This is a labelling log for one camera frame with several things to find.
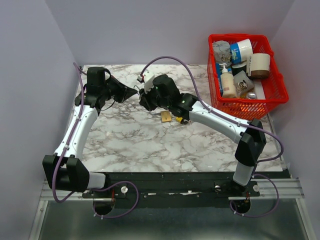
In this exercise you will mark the printed grey cup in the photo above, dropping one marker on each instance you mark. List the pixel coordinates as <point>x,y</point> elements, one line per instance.
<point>242,83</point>

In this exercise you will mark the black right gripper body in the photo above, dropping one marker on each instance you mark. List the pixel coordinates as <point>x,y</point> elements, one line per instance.
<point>150,99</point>

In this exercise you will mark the yellow black padlock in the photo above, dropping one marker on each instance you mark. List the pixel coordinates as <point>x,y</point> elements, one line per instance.
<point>182,120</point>

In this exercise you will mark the red plastic basket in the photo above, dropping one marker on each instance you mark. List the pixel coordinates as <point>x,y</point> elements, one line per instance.
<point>270,92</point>

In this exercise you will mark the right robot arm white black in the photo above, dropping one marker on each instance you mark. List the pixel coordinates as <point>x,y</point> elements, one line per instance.
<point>162,92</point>

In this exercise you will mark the aluminium rail frame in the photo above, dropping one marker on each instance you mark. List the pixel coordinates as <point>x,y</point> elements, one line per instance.
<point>278,213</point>

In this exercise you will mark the large brass padlock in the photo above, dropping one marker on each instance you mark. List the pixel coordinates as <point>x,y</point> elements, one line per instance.
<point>165,115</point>

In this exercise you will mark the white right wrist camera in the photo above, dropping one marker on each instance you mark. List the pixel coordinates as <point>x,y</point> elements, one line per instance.
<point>147,78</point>

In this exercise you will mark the blue white paper cup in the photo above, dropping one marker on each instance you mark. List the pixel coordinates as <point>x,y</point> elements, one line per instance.
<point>241,51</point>

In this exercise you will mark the lotion pump bottle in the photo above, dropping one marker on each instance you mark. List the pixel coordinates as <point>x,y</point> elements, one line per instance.
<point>227,83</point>

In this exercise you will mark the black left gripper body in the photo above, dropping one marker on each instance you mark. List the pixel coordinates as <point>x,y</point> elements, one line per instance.
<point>114,88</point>

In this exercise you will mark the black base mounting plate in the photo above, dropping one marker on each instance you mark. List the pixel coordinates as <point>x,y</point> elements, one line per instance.
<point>163,190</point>

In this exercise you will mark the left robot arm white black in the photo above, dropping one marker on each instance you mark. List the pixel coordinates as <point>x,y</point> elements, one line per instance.
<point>64,169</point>

